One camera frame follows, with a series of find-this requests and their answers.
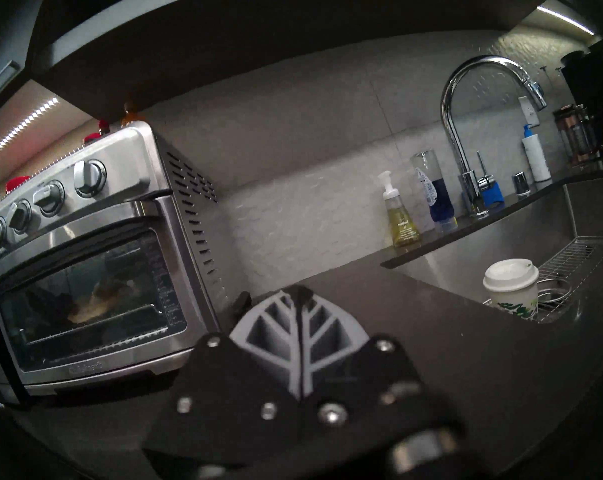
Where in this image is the stainless steel toaster oven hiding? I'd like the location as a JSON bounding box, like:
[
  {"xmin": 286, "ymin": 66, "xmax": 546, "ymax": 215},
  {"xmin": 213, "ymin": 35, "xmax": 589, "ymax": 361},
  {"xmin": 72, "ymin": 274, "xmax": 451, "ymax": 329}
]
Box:
[{"xmin": 0, "ymin": 121, "xmax": 232, "ymax": 397}]

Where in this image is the chrome gooseneck faucet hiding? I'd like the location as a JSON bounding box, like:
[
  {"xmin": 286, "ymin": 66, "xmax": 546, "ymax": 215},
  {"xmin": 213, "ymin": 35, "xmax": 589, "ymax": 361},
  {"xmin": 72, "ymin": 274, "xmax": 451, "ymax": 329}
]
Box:
[{"xmin": 440, "ymin": 55, "xmax": 548, "ymax": 219}]

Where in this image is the black coffee machine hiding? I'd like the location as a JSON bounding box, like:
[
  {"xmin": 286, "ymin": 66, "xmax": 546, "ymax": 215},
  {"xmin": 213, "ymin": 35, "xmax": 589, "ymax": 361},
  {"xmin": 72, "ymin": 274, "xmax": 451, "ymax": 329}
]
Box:
[{"xmin": 561, "ymin": 36, "xmax": 603, "ymax": 152}]

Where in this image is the sliced bagel half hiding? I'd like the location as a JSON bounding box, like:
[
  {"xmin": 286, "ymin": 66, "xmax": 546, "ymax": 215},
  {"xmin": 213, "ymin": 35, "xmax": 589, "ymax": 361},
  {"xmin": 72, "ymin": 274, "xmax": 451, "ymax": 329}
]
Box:
[{"xmin": 69, "ymin": 279, "xmax": 147, "ymax": 325}]

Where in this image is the paper coffee cup white lid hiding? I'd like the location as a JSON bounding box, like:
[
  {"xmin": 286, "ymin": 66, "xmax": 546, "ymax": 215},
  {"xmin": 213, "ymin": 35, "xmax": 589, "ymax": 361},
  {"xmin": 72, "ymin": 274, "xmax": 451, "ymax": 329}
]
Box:
[{"xmin": 483, "ymin": 258, "xmax": 539, "ymax": 321}]

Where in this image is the dark wood upper cabinet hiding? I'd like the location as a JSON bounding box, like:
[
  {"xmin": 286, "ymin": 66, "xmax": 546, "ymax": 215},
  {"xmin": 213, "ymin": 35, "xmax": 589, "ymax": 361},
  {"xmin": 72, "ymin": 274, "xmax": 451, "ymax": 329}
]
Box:
[{"xmin": 0, "ymin": 0, "xmax": 49, "ymax": 130}]

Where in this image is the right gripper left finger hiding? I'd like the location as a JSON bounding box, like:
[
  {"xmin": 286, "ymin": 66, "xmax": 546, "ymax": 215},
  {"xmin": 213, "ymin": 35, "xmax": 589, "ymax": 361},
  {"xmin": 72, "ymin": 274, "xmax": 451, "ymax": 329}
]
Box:
[{"xmin": 141, "ymin": 286, "xmax": 304, "ymax": 462}]

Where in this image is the white wall outlet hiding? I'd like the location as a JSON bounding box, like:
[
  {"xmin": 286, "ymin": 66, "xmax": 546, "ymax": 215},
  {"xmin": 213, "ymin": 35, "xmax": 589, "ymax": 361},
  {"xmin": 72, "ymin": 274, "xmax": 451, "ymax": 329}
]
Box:
[{"xmin": 518, "ymin": 96, "xmax": 541, "ymax": 129}]

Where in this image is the stainless steel sink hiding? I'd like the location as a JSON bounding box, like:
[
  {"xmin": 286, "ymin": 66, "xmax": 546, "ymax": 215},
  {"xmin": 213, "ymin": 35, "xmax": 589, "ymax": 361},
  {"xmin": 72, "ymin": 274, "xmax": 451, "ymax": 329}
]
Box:
[{"xmin": 381, "ymin": 174, "xmax": 603, "ymax": 330}]

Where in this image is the blue dish soap bottle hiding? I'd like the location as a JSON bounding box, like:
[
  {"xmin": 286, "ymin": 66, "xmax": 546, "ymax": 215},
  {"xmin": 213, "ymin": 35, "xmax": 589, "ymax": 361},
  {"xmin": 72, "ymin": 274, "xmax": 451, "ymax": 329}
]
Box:
[{"xmin": 411, "ymin": 150, "xmax": 459, "ymax": 233}]

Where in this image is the glass toaster oven door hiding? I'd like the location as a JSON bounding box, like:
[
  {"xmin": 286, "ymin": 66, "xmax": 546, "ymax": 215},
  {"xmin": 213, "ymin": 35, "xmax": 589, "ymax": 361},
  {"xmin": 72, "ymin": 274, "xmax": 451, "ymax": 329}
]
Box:
[{"xmin": 0, "ymin": 200, "xmax": 218, "ymax": 387}]

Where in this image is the blue dish brush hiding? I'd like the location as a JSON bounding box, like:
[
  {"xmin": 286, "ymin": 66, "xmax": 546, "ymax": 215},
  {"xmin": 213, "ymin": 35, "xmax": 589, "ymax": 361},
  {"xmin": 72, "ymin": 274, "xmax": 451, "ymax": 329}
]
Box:
[{"xmin": 476, "ymin": 151, "xmax": 505, "ymax": 208}]

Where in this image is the yellow soap pump dispenser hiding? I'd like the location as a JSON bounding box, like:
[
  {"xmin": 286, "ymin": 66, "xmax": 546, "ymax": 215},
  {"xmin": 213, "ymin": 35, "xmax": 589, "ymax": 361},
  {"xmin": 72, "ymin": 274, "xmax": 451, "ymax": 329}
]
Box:
[{"xmin": 377, "ymin": 170, "xmax": 423, "ymax": 248}]

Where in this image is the white bottle blue cap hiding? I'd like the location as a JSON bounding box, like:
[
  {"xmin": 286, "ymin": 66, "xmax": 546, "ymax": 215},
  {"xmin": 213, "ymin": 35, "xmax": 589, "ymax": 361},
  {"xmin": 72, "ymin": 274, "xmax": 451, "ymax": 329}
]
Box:
[{"xmin": 521, "ymin": 124, "xmax": 552, "ymax": 183}]

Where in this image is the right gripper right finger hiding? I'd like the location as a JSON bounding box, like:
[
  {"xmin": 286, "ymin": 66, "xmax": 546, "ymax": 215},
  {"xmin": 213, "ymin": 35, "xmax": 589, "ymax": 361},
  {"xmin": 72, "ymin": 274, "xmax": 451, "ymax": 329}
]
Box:
[{"xmin": 300, "ymin": 285, "xmax": 463, "ymax": 441}]

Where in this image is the silver cabinet door handle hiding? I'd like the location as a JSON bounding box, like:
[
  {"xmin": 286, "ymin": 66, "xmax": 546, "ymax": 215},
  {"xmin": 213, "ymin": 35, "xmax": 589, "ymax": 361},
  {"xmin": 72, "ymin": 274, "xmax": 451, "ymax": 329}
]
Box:
[{"xmin": 0, "ymin": 60, "xmax": 21, "ymax": 96}]

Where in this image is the wire sink rack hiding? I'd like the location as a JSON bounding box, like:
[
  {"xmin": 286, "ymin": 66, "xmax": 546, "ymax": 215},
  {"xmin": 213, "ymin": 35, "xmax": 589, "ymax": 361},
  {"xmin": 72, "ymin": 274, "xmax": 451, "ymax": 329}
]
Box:
[{"xmin": 534, "ymin": 236, "xmax": 603, "ymax": 324}]

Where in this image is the dark glass jar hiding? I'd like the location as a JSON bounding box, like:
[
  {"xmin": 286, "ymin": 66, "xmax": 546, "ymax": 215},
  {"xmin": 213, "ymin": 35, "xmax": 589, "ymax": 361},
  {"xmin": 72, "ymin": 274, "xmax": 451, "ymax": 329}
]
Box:
[{"xmin": 554, "ymin": 104, "xmax": 598, "ymax": 166}]

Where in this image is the metal oven rack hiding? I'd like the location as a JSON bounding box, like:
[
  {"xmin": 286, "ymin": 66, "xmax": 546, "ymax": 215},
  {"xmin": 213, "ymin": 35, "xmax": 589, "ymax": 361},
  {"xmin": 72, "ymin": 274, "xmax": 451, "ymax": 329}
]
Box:
[{"xmin": 25, "ymin": 303, "xmax": 166, "ymax": 359}]

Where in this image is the large Tabasco sauce bottle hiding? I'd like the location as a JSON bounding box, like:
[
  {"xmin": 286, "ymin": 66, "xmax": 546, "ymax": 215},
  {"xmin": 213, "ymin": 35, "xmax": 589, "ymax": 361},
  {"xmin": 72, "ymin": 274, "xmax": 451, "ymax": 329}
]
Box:
[{"xmin": 120, "ymin": 102, "xmax": 145, "ymax": 128}]

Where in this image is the LED light strip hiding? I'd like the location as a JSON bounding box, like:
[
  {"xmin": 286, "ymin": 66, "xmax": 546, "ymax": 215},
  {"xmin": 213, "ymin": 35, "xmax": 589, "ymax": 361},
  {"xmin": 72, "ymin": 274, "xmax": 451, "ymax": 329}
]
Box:
[
  {"xmin": 0, "ymin": 96, "xmax": 61, "ymax": 170},
  {"xmin": 536, "ymin": 5, "xmax": 595, "ymax": 37}
]

